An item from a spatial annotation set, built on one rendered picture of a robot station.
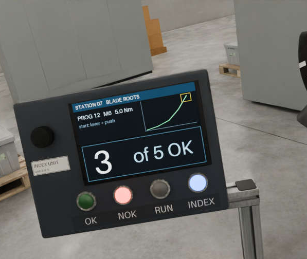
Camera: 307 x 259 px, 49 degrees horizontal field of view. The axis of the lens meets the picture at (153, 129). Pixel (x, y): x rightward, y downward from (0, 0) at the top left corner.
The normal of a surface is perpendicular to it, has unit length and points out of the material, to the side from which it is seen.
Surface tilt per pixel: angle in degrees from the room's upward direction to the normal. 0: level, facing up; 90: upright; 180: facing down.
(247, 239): 90
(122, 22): 90
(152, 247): 0
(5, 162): 96
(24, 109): 75
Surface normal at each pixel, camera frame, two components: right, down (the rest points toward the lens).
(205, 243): -0.18, -0.92
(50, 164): -0.04, 0.11
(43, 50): 0.50, 0.22
